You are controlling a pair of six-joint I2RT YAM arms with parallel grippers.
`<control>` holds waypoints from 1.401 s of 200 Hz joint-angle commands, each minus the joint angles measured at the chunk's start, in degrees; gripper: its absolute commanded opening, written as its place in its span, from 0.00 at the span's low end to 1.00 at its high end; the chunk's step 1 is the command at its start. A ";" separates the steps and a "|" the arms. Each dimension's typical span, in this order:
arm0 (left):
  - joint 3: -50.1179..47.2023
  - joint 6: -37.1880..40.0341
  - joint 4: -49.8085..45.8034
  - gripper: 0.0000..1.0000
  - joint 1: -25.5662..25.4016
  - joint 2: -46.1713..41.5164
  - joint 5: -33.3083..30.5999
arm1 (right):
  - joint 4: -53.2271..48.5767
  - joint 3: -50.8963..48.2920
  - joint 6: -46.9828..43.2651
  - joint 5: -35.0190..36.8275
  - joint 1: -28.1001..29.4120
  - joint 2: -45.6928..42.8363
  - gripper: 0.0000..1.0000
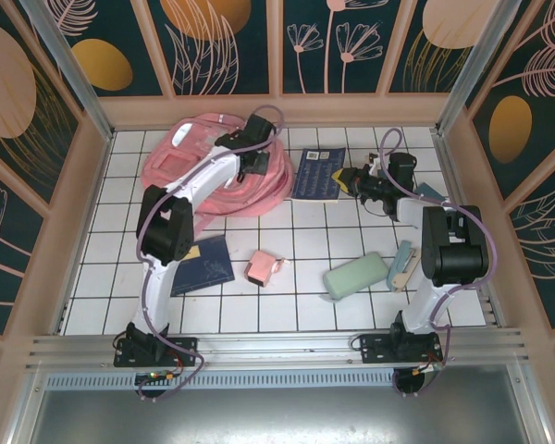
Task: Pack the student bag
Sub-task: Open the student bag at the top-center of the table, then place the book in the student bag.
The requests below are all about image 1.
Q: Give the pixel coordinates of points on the dark blue printed book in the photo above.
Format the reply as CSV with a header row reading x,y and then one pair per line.
x,y
314,176

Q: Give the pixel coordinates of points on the small teal notebook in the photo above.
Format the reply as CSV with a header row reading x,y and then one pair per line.
x,y
427,190

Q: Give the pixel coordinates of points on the pink student backpack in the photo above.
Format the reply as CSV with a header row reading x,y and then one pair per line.
x,y
273,189

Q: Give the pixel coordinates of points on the mint green pencil case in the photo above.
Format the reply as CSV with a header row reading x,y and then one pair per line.
x,y
356,275

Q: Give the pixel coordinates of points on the light blue stapler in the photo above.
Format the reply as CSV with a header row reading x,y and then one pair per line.
x,y
402,268

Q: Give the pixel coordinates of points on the pink pencil sharpener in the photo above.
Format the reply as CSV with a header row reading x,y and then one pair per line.
x,y
259,268

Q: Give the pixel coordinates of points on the navy notebook with label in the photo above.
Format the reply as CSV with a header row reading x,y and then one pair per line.
x,y
208,268

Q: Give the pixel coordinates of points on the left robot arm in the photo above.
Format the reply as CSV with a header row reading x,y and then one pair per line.
x,y
166,226

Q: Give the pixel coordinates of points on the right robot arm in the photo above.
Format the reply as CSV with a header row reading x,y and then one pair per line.
x,y
453,259

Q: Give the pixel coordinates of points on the small circuit board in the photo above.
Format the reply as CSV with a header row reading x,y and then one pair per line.
x,y
427,367
156,377

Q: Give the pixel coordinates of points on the grey metal sheet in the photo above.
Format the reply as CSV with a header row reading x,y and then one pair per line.
x,y
277,416

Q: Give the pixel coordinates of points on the aluminium side rail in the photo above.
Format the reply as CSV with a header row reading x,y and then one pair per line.
x,y
452,176

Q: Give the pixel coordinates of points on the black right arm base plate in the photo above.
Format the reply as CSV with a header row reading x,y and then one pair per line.
x,y
374,347

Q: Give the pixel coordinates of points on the aluminium corner post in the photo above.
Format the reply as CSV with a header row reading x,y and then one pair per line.
x,y
74,78
476,60

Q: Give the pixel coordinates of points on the aluminium mounting rail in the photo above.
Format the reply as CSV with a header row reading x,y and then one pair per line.
x,y
277,347

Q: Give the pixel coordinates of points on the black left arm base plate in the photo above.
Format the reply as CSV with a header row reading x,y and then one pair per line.
x,y
185,347

